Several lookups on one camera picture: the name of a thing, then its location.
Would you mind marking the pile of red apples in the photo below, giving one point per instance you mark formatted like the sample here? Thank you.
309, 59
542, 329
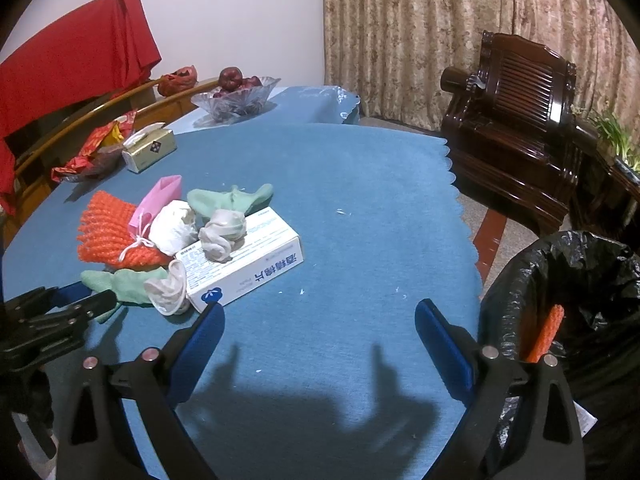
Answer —
230, 77

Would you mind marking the glass snack dish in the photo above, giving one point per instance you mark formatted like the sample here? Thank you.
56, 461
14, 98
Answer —
102, 166

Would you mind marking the blue felt tablecloth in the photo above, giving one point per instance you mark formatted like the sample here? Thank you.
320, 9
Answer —
350, 185

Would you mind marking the white paper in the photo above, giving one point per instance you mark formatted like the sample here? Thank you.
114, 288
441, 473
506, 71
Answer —
172, 227

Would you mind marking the red cloth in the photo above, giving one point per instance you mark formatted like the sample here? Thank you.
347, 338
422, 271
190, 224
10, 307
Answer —
75, 60

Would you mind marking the orange foam net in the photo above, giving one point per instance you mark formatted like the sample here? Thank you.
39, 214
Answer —
545, 332
100, 225

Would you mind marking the dark wooden side table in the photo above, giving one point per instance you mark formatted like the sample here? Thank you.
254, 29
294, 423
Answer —
610, 195

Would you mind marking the light blue printed tablecloth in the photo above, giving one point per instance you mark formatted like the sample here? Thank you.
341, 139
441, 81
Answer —
310, 105

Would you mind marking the potted green plant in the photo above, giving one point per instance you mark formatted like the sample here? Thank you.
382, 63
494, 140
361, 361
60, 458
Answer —
617, 135

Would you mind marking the white cardboard box blue print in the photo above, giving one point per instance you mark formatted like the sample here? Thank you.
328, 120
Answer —
260, 255

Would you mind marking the dark wooden armchair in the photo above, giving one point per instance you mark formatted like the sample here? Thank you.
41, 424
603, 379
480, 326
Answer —
515, 125

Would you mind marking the glass fruit bowl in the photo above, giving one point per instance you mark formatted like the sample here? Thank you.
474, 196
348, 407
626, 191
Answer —
235, 106

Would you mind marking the trash bin with black bag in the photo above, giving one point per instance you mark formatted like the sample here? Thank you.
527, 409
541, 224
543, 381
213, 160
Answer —
600, 310

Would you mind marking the beige patterned curtain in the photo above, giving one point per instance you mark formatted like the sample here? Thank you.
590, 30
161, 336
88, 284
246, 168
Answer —
400, 35

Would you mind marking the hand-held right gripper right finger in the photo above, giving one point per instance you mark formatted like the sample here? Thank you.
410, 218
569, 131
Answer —
445, 350

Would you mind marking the cream tissue box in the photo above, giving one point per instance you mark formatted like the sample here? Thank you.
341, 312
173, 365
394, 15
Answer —
150, 152

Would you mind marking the light wooden cabinet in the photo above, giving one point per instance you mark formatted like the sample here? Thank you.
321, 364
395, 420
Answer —
172, 107

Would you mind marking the pile of red snack packets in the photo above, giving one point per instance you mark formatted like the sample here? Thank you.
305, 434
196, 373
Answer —
95, 142

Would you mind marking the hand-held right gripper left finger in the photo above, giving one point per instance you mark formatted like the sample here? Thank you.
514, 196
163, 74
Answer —
200, 350

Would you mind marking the green glove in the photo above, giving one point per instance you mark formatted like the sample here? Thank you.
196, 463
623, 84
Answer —
130, 285
215, 200

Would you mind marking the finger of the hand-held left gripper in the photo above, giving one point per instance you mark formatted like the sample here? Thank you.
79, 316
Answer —
75, 294
97, 302

